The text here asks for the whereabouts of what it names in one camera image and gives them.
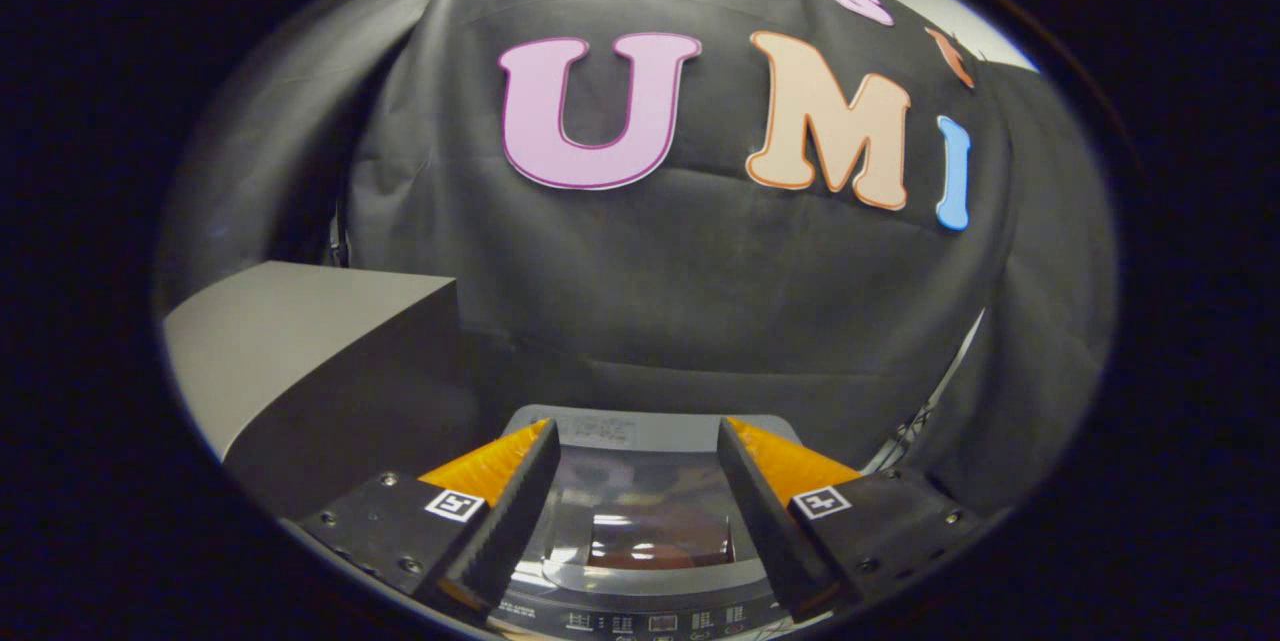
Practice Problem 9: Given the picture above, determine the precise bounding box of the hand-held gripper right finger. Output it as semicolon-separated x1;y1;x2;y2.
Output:
716;416;991;622

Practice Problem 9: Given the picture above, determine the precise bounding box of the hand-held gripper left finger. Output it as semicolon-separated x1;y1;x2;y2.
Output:
298;418;561;622

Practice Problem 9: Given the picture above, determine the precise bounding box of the grey washing machine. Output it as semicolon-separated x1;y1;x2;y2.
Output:
485;406;811;640

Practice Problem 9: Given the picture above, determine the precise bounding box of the black backdrop cloth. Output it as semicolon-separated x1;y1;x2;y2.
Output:
155;0;1119;522

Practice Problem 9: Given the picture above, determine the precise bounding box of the dark cabinet with beige door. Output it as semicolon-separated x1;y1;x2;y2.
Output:
162;261;481;522

